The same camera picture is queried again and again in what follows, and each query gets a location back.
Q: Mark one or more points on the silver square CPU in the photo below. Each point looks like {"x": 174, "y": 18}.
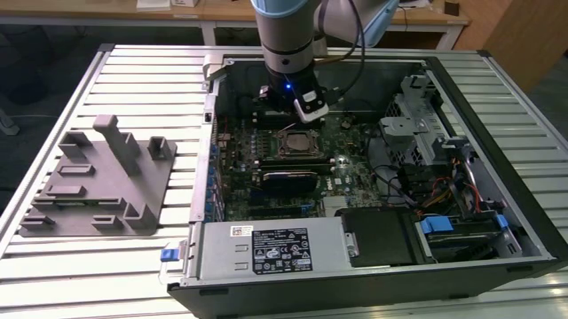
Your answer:
{"x": 299, "y": 142}

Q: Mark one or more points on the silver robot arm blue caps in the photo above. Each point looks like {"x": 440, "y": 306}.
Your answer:
{"x": 284, "y": 40}

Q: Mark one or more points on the black RAM stick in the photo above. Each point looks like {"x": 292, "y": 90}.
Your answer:
{"x": 293, "y": 162}
{"x": 293, "y": 169}

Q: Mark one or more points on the green motherboard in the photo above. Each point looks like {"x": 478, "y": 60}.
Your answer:
{"x": 355, "y": 159}

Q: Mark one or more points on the black graphics card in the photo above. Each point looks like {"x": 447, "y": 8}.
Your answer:
{"x": 289, "y": 181}

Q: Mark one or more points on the grey metal drive cage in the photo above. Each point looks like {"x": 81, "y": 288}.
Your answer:
{"x": 400, "y": 129}

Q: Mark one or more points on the small white box black print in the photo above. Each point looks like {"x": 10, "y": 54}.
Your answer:
{"x": 184, "y": 2}

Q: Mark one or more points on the black expansion slot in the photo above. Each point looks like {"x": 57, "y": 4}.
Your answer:
{"x": 276, "y": 211}

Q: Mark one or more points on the silver finned chipset heatsink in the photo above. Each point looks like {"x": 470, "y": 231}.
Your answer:
{"x": 335, "y": 206}

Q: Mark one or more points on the dark brown box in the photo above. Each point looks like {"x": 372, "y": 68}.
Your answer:
{"x": 452, "y": 8}

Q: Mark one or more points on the grey plastic parts rack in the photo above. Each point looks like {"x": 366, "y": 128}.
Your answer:
{"x": 112, "y": 186}

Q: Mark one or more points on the black plastic cover plate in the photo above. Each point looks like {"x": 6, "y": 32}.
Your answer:
{"x": 382, "y": 239}

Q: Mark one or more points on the silver power supply black label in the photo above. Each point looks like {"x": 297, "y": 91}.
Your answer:
{"x": 223, "y": 252}

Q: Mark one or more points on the blue power supply latch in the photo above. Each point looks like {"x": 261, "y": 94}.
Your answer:
{"x": 168, "y": 256}

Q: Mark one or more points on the wooden cabinet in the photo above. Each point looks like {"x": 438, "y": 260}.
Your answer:
{"x": 529, "y": 40}

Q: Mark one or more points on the black disk drive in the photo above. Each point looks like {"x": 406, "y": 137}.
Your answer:
{"x": 462, "y": 247}

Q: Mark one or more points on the grey stand foot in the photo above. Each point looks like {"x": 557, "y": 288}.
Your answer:
{"x": 9, "y": 128}

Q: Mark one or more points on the black open PC case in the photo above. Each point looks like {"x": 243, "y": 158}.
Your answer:
{"x": 311, "y": 299}

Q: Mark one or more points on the small blue bay clip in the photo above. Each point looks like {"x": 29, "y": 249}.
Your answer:
{"x": 503, "y": 222}

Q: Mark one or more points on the small grey wrist camera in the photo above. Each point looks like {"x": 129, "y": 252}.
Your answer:
{"x": 264, "y": 93}

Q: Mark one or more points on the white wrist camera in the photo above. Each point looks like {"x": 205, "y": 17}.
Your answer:
{"x": 313, "y": 111}

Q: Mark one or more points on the wooden desk white frame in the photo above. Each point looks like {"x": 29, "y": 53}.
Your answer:
{"x": 133, "y": 15}

